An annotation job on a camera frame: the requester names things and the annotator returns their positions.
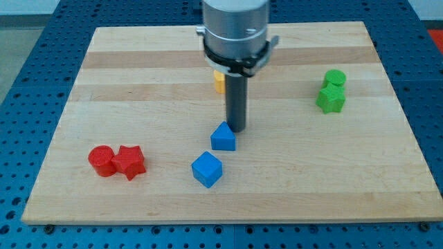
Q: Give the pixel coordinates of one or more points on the wooden board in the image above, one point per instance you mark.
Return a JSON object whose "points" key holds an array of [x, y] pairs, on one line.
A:
{"points": [[151, 87]]}

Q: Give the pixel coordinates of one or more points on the green cylinder block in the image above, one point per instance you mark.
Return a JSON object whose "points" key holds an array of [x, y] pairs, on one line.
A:
{"points": [[335, 77]]}

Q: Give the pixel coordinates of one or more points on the blue cube block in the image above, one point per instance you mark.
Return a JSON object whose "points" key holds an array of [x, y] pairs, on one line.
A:
{"points": [[207, 169]]}

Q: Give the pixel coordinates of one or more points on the red star block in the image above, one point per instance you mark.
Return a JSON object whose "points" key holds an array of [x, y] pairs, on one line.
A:
{"points": [[129, 161]]}

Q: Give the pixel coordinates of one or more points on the blue triangle block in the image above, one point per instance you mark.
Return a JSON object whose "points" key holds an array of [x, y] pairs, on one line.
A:
{"points": [[223, 138]]}

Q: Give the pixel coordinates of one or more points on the green star block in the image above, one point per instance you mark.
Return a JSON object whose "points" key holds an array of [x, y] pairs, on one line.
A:
{"points": [[331, 98]]}

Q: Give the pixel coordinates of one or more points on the silver robot arm cylinder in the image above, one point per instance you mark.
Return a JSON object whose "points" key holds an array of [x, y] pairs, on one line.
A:
{"points": [[235, 36]]}

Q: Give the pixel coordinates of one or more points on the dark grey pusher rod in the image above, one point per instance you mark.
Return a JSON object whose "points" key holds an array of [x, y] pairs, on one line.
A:
{"points": [[236, 95]]}

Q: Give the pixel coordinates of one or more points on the red cylinder block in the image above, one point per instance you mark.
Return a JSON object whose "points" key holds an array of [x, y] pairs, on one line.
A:
{"points": [[100, 159]]}

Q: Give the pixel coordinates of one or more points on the yellow block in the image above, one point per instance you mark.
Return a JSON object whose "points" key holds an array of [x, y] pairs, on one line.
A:
{"points": [[219, 80]]}

